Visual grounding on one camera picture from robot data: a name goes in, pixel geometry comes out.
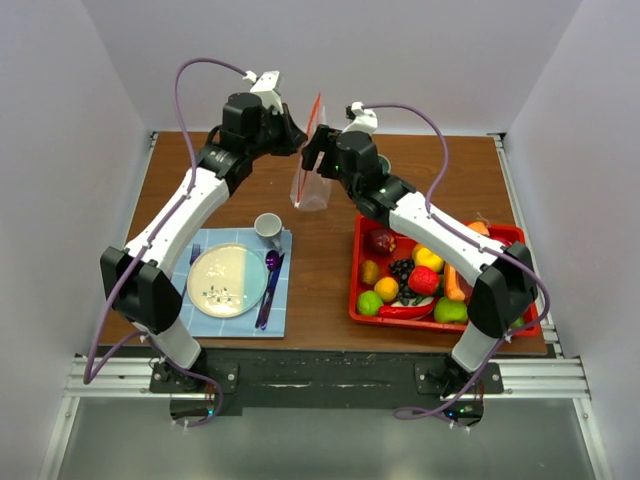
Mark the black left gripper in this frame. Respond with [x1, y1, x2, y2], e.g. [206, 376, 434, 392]
[246, 103, 308, 161]

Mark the clear orange zip top bag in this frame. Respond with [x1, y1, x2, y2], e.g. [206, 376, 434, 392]
[290, 92, 331, 212]

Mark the brown kiwi fruit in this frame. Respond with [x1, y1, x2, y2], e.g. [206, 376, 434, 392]
[359, 260, 380, 286]

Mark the yellow lemon toy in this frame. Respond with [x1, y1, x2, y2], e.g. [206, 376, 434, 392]
[412, 244, 445, 274]

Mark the orange toy fruit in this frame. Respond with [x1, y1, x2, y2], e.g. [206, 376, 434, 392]
[374, 276, 399, 303]

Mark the red raspberry toy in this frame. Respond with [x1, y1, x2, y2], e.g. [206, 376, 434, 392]
[408, 265, 440, 296]

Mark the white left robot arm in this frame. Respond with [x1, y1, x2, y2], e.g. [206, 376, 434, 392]
[100, 90, 307, 392]

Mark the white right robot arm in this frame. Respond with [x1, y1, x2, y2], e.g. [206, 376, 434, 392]
[302, 125, 538, 393]

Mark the teal ceramic mug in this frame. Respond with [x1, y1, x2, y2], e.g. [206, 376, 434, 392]
[378, 154, 391, 175]

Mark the grey small cup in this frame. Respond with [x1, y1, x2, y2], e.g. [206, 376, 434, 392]
[254, 212, 283, 253]

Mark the purple spoon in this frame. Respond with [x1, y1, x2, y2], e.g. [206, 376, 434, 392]
[255, 249, 281, 329]

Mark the blue knife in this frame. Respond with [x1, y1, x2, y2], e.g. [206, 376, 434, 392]
[257, 253, 286, 331]

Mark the black grape bunch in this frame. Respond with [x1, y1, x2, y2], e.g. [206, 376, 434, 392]
[389, 259, 417, 306]

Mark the blue checked placemat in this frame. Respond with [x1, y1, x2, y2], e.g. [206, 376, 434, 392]
[172, 228, 292, 338]

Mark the blue fork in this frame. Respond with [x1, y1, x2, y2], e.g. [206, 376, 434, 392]
[181, 243, 202, 298]

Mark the cream and blue plate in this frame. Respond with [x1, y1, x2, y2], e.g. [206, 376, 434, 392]
[186, 243, 269, 319]

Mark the red plastic tray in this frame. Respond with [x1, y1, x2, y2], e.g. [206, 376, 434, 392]
[348, 213, 544, 338]

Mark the green lime left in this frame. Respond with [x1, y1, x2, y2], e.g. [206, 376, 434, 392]
[356, 290, 384, 316]

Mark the red chili pepper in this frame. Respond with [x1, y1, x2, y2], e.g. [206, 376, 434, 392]
[378, 297, 437, 320]

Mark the orange carrot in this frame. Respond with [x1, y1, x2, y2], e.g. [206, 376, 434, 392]
[467, 221, 490, 237]

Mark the green apple right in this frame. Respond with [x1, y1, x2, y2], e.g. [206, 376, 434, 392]
[433, 297, 469, 324]

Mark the pink dragon fruit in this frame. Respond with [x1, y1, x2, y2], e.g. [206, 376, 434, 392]
[493, 235, 514, 249]

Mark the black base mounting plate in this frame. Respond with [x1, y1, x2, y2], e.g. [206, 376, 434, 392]
[149, 347, 504, 426]

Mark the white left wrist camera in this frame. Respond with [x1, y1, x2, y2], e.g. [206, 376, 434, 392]
[243, 70, 284, 113]

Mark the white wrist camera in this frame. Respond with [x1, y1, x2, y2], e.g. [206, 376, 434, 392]
[342, 102, 378, 135]
[243, 70, 284, 113]

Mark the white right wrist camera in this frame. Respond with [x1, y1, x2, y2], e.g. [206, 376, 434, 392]
[342, 102, 378, 135]

